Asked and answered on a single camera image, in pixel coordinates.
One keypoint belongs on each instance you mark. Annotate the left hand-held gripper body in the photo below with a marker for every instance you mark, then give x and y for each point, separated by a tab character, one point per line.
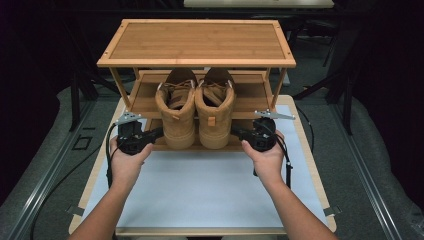
131	141

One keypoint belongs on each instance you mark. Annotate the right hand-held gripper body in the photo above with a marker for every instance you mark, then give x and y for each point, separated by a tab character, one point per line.
263	138

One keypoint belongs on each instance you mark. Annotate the tan suede boot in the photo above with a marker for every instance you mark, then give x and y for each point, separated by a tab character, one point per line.
215	126
178	123

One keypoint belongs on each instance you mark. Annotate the wooden shoe rack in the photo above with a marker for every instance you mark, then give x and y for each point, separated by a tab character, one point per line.
200	43

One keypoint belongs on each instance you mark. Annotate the person's left hand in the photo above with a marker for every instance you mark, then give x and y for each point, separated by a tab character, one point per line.
128	166

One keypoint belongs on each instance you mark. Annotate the person's right hand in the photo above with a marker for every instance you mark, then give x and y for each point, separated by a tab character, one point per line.
268	163

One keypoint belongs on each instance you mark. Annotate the white table mat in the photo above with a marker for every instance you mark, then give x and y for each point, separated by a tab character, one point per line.
200	190

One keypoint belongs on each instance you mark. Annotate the black metal stand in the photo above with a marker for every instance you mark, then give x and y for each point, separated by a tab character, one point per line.
75	100
346	100

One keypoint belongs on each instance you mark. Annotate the metal floor rail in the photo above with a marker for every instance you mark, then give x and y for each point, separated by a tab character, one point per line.
50	173
366	180

